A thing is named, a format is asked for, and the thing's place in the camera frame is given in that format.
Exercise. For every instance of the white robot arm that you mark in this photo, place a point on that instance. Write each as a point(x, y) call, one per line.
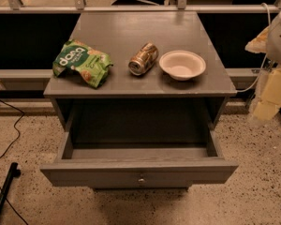
point(268, 41)

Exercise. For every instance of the gold soda can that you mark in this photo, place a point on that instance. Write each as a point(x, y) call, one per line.
point(144, 59)

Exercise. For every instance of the green snack bag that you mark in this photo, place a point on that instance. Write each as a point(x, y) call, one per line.
point(91, 64)

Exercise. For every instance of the grey top drawer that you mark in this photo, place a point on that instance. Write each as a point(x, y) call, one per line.
point(129, 145)

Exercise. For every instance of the black metal stand leg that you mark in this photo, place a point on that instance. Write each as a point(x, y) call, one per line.
point(11, 174)

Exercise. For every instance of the metal railing frame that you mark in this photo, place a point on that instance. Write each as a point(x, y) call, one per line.
point(79, 6)

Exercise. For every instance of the white paper bowl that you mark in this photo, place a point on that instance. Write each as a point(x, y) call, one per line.
point(182, 65)

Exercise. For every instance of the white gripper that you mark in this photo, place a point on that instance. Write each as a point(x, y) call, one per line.
point(279, 41)

